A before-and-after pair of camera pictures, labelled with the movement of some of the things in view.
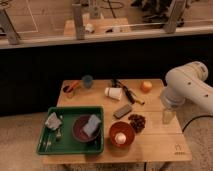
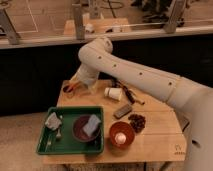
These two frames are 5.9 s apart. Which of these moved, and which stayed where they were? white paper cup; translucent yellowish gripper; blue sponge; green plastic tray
Moved: translucent yellowish gripper
Stayed: blue sponge; white paper cup; green plastic tray
